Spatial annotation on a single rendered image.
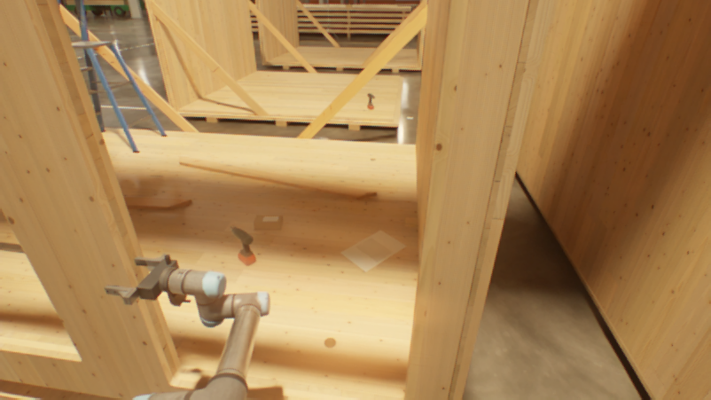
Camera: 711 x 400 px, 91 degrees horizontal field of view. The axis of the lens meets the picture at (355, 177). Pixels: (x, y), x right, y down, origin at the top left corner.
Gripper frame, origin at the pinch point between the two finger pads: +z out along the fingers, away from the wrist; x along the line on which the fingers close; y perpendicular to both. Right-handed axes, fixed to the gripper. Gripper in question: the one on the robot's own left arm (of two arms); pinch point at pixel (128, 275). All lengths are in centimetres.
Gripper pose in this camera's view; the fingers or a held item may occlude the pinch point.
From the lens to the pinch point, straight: 135.5
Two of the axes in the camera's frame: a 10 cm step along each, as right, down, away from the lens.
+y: 0.0, -8.9, -4.6
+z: -9.9, -0.7, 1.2
